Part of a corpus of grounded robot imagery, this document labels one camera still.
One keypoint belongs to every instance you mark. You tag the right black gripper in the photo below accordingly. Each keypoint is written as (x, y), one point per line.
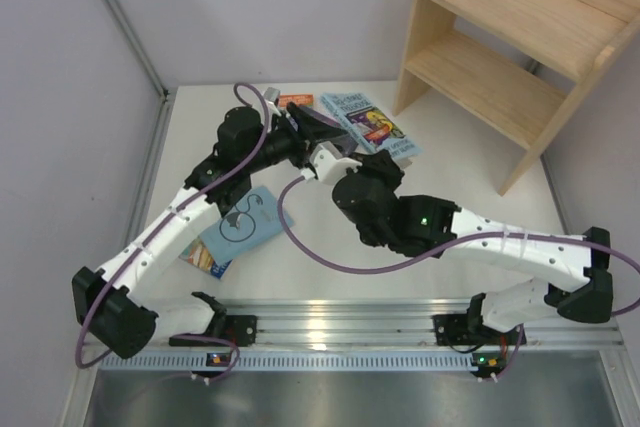
(382, 167)

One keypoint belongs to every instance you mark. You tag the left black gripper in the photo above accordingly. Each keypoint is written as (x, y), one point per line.
(298, 126)

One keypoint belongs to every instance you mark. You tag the light blue treehouse book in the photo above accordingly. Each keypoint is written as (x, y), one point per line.
(368, 125)

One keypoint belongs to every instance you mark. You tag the light blue swan book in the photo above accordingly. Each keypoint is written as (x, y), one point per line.
(252, 221)

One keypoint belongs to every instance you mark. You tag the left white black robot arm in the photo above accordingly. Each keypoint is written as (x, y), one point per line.
(114, 302)

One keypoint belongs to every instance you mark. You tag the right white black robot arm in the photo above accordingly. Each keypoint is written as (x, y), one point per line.
(569, 274)

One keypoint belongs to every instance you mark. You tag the orange treehouse book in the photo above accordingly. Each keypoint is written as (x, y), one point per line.
(306, 100)

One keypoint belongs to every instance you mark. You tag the blue colourful picture book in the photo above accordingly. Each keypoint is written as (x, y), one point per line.
(197, 255)

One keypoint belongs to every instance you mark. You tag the wooden two-tier shelf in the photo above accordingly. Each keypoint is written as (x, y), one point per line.
(521, 66)

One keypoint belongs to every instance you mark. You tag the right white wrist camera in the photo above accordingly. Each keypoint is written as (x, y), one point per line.
(327, 165)

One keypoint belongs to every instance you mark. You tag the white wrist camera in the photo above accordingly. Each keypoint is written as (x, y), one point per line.
(270, 99)
(327, 165)

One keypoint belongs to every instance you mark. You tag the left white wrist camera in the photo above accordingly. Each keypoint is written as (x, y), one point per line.
(270, 99)

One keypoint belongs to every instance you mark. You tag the aluminium mounting rail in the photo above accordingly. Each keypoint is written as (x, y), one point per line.
(397, 324)

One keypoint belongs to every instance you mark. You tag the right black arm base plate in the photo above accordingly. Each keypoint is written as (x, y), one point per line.
(452, 330)

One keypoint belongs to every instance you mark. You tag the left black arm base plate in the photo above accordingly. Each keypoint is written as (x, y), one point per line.
(240, 330)

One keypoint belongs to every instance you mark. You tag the perforated cable duct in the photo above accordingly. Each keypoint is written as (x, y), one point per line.
(309, 361)

